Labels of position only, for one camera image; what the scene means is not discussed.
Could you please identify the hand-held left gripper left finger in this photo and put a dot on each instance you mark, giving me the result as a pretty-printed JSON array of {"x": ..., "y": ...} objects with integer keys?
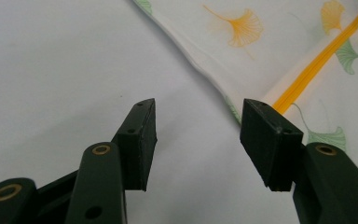
[{"x": 136, "y": 146}]

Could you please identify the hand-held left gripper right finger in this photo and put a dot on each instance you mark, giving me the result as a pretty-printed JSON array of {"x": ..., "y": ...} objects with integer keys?
[{"x": 273, "y": 149}]

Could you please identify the white leaf print pillowcase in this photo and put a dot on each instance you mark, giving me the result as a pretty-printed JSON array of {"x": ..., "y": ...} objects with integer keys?
[{"x": 261, "y": 56}]

